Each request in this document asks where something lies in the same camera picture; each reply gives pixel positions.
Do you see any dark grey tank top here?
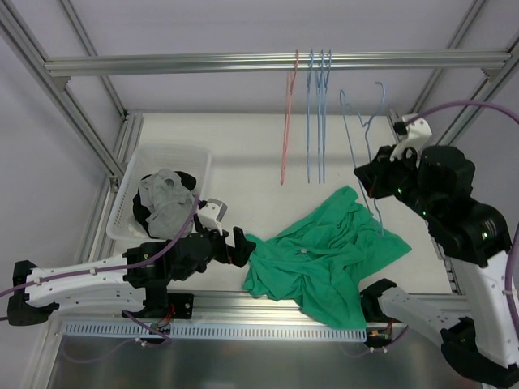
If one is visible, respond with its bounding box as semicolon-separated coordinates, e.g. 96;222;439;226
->
137;168;200;240

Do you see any black tank top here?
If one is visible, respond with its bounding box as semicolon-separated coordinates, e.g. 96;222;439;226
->
131;169;199;240

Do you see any green tank top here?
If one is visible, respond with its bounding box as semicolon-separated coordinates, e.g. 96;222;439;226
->
242;186;411;330

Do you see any pink wire hanger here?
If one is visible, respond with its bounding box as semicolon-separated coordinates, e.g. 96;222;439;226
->
280;50;299;186

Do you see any blue hanger of grey top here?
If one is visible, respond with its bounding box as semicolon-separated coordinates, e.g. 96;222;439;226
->
306;49;315;184

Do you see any blue hanger of black top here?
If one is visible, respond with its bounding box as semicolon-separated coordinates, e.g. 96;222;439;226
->
315;51;324;184

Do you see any blue hanger of green top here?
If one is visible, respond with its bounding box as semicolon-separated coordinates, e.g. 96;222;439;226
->
321;49;332;183

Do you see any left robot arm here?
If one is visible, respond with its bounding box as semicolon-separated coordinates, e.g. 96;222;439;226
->
4;227;256;327

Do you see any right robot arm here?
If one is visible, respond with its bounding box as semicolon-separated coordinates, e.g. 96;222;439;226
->
354;146;518;388

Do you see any white plastic basket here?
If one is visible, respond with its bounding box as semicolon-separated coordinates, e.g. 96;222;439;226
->
106;143;212;246

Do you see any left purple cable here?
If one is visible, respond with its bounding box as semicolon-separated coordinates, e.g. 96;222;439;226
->
0;194;202;323

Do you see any purple cable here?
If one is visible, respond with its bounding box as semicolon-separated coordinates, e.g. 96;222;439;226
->
0;194;202;323
403;100;519;365

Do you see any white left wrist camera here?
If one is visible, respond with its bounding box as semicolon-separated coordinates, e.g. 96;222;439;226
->
197;199;228;235

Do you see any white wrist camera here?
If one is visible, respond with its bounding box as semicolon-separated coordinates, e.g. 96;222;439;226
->
390;113;432;161
197;199;228;235

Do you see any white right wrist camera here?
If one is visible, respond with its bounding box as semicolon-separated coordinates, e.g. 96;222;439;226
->
390;113;432;161

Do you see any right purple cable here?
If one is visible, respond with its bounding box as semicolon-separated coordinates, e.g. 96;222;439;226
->
403;100;519;365

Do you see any white slotted cable duct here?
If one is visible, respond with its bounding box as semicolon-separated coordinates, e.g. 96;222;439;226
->
64;321;367;343

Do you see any aluminium hanging rail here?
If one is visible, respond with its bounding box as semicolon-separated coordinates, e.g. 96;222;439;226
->
45;49;512;77

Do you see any aluminium frame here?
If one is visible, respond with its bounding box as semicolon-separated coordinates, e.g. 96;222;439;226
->
0;0;519;389

